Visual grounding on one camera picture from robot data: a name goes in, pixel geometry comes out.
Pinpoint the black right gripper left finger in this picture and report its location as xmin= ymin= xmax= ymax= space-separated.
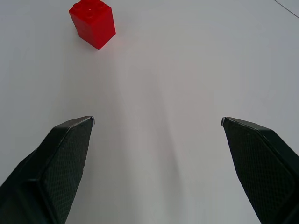
xmin=0 ymin=115 xmax=95 ymax=224

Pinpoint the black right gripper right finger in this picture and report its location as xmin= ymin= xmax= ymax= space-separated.
xmin=221 ymin=116 xmax=299 ymax=224

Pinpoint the red toy brick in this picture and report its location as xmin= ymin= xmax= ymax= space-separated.
xmin=68 ymin=0 xmax=116 ymax=50

